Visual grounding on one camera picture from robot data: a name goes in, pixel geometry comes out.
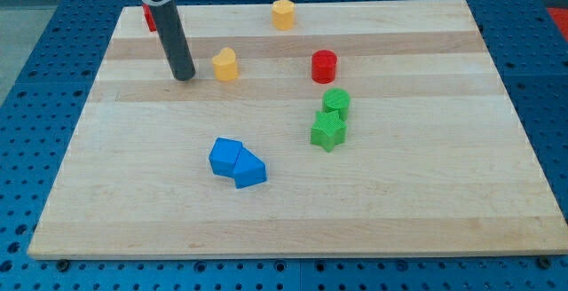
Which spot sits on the light wooden board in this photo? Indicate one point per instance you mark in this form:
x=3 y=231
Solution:
x=435 y=161

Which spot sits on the blue pentagon block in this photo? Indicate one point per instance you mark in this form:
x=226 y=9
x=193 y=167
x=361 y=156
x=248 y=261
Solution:
x=248 y=170

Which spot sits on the yellow heart block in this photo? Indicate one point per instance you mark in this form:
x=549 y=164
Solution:
x=225 y=65

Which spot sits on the yellow hexagon block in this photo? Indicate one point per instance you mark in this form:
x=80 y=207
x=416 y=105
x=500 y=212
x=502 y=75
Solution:
x=283 y=14

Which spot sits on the green cylinder block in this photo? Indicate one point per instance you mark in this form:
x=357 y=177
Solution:
x=338 y=100

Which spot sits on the blue cube block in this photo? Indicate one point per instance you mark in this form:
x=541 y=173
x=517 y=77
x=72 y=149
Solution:
x=223 y=156

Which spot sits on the red cylinder block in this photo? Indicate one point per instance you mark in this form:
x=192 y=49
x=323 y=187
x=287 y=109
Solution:
x=324 y=64

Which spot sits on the green star block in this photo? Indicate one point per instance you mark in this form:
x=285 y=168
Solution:
x=328 y=130

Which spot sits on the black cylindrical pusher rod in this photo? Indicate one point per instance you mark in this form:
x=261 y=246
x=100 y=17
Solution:
x=174 y=43

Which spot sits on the red block behind rod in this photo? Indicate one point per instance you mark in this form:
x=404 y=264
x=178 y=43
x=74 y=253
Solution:
x=149 y=18

